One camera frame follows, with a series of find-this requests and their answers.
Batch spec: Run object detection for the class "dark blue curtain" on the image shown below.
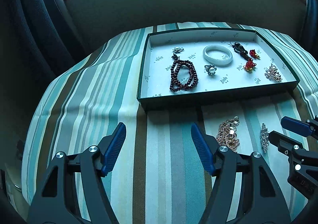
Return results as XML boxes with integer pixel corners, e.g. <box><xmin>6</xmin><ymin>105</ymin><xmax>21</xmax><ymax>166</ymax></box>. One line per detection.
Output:
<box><xmin>10</xmin><ymin>0</ymin><xmax>85</xmax><ymax>66</ymax></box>

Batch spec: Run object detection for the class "dark green jewelry tray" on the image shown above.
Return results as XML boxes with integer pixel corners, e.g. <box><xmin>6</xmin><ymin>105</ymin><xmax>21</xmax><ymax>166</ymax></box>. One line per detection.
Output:
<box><xmin>137</xmin><ymin>28</ymin><xmax>300</xmax><ymax>111</ymax></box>

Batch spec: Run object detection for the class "rose gold chain necklace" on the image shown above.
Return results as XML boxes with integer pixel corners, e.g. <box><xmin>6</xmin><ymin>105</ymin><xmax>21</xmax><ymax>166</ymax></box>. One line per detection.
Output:
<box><xmin>214</xmin><ymin>116</ymin><xmax>240</xmax><ymax>153</ymax></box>

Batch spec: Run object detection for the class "pearl flower ring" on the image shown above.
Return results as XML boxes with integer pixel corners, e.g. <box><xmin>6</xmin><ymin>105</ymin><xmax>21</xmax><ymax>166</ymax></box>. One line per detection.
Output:
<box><xmin>204</xmin><ymin>64</ymin><xmax>218</xmax><ymax>76</ymax></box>

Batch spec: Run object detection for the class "striped bed cover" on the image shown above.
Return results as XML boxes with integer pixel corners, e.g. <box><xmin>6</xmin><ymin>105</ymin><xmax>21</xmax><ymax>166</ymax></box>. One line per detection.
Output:
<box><xmin>20</xmin><ymin>21</ymin><xmax>318</xmax><ymax>224</ymax></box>

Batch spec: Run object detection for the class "black cord bead pendant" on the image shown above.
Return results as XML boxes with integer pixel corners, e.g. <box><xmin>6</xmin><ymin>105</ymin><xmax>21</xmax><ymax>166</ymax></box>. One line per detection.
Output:
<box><xmin>229</xmin><ymin>42</ymin><xmax>251</xmax><ymax>61</ymax></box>

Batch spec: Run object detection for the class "small pearl flower brooch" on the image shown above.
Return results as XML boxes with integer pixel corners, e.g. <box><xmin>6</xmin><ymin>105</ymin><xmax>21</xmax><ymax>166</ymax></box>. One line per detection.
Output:
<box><xmin>173</xmin><ymin>46</ymin><xmax>184</xmax><ymax>53</ymax></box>

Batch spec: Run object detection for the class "dark red bead bracelet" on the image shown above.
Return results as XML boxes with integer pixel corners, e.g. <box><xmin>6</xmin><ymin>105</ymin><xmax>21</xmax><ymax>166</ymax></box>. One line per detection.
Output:
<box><xmin>169</xmin><ymin>53</ymin><xmax>199</xmax><ymax>93</ymax></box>

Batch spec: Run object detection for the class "large pearl cluster brooch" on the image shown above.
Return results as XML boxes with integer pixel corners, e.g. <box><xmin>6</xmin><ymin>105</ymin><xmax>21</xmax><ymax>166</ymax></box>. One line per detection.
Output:
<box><xmin>264</xmin><ymin>64</ymin><xmax>282</xmax><ymax>83</ymax></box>

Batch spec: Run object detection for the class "red tassel gold charm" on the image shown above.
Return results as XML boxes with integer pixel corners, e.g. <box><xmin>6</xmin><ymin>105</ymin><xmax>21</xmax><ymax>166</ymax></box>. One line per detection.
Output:
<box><xmin>250</xmin><ymin>49</ymin><xmax>260</xmax><ymax>59</ymax></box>

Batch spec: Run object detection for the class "silver rhinestone bar brooch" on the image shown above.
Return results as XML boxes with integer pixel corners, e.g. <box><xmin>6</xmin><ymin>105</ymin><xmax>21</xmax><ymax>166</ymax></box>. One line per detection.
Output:
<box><xmin>260</xmin><ymin>123</ymin><xmax>269</xmax><ymax>153</ymax></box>

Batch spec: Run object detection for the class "white jade bangle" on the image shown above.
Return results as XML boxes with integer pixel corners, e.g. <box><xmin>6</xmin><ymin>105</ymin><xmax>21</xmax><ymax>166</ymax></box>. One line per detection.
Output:
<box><xmin>203</xmin><ymin>45</ymin><xmax>233</xmax><ymax>67</ymax></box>

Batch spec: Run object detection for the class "red knotted cord gold charm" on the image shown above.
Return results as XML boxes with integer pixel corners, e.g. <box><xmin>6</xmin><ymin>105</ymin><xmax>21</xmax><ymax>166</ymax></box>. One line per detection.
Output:
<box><xmin>244</xmin><ymin>58</ymin><xmax>257</xmax><ymax>72</ymax></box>

